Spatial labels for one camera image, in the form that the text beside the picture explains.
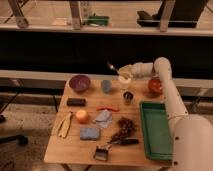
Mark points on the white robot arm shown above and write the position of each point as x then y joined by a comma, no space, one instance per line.
192,134

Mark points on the orange carrot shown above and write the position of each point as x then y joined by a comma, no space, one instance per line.
108,108

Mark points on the silver metal fork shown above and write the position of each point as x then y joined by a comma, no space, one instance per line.
111,67

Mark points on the green plastic tray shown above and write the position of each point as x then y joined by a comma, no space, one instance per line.
156,133

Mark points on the wooden table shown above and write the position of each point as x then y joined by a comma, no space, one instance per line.
72,150

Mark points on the black office chair base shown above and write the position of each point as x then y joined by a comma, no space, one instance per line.
19,138

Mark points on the black rectangular block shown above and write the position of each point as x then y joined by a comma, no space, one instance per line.
76,102

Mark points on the orange apple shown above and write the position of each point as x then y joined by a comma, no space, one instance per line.
82,116

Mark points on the red-orange bowl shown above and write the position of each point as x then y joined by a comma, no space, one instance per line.
154,85

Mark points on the green box on shelf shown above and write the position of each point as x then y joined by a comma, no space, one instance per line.
98,20

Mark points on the blue sponge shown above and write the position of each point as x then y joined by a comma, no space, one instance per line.
89,133

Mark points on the yellow banana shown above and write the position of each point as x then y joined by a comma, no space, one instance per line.
63,126

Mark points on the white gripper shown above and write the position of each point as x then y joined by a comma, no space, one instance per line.
125,71

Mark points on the purple bowl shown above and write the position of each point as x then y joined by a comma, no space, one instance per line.
79,83

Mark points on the white paper cup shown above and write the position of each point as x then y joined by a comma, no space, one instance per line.
124,83

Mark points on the blue cup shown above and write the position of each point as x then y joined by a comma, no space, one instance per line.
106,86

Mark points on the brown grape bunch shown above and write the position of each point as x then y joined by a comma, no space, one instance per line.
127,129

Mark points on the black-handled metal scraper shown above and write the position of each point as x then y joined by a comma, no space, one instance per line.
102,152

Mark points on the light blue crumpled cloth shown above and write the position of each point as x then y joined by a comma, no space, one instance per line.
103,119

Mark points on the small metal cup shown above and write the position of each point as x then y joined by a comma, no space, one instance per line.
127,97

